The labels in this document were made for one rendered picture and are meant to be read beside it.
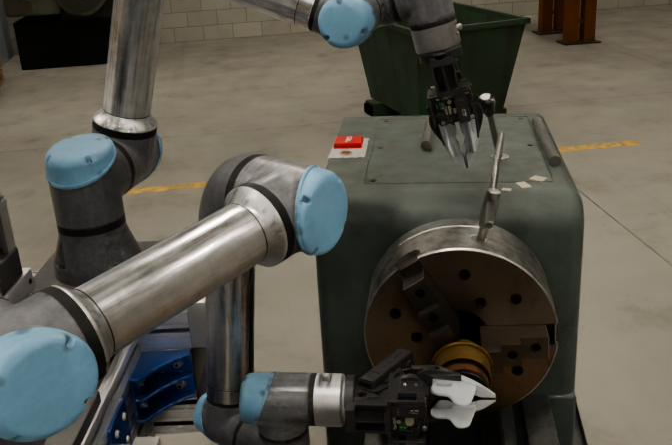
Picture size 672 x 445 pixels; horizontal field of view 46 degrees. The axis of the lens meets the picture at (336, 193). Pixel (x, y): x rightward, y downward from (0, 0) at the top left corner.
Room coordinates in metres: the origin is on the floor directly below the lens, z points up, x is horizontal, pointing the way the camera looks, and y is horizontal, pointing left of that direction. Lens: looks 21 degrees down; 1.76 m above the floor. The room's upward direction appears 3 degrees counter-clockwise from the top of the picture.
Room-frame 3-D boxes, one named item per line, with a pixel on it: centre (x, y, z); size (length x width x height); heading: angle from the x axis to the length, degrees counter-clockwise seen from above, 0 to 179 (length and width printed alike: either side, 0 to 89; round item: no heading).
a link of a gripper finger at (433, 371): (0.97, -0.12, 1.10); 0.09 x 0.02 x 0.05; 82
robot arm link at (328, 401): (0.97, 0.02, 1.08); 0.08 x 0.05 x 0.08; 172
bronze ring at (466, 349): (1.02, -0.17, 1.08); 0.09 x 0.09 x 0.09; 82
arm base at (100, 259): (1.29, 0.43, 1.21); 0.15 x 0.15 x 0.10
